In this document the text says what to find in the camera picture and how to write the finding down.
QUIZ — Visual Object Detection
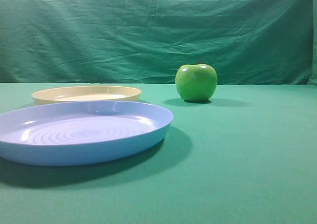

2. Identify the green apple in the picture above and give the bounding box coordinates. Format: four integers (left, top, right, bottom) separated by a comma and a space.
175, 63, 218, 102

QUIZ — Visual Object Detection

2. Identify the green backdrop cloth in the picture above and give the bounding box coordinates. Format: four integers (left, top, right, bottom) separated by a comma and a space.
0, 0, 317, 85

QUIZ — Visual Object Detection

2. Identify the yellow plastic plate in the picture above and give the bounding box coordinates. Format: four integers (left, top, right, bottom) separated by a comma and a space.
32, 85, 142, 105

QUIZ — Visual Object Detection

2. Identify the green table cloth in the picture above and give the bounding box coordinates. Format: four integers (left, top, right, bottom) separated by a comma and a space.
0, 84, 317, 224

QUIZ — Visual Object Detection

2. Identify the blue plastic plate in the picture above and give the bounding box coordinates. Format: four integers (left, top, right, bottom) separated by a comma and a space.
0, 101, 174, 167

